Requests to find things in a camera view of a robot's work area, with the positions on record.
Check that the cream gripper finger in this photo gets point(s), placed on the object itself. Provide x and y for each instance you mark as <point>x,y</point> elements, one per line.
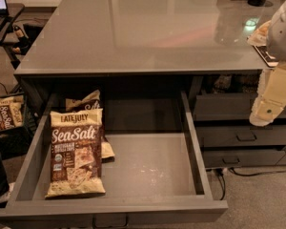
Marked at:
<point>271,96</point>

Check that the brown Sea Salt chip bag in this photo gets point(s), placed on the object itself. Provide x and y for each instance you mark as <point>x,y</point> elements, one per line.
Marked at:
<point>76,156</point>

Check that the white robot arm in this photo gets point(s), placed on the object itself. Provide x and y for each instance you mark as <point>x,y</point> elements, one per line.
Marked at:
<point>275,35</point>

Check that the snack bags in right drawer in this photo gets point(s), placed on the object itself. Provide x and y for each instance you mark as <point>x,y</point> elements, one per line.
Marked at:
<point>235,83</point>

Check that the grey right bottom drawer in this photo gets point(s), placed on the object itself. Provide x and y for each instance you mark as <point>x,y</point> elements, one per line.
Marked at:
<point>244,158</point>

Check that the open grey top drawer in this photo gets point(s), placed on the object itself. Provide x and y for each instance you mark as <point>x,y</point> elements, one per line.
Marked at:
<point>157,176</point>

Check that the chip bags in crate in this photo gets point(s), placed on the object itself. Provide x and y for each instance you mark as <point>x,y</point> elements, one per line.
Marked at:
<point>10,112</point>

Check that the black white fiducial marker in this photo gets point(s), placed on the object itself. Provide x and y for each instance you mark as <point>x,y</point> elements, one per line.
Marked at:
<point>269,60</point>

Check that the black plastic crate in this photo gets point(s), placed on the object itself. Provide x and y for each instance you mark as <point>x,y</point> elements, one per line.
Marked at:
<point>16,141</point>

